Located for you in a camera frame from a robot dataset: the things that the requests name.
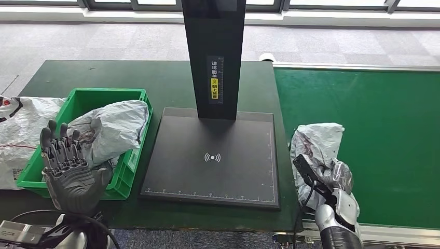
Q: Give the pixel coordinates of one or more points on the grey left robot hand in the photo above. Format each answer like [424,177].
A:
[72,185]

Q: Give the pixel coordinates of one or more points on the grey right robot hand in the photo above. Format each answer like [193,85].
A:
[340,175]

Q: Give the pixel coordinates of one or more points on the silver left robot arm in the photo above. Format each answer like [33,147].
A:
[74,240]

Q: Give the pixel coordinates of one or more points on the green conveyor belt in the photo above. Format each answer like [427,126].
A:
[378,103]

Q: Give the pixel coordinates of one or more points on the black inbound scanner machine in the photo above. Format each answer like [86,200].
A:
[192,144]

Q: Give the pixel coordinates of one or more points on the white woven sack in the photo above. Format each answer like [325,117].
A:
[20,137]

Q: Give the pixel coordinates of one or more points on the green plastic crate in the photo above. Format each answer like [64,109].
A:
[86,99]

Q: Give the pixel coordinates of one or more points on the white round object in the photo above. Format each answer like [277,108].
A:
[266,57]

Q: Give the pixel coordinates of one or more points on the black yellow column sticker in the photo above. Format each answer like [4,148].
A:
[215,89]

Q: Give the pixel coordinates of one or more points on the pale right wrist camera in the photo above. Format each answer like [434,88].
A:
[304,168]

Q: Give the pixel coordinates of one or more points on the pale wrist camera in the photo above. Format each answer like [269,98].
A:
[20,232]
[304,168]

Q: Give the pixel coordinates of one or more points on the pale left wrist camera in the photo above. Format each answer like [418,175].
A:
[20,232]

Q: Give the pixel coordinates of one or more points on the aluminium conveyor frame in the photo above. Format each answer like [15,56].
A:
[395,235]

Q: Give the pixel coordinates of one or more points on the dark window frame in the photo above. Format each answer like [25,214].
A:
[113,6]

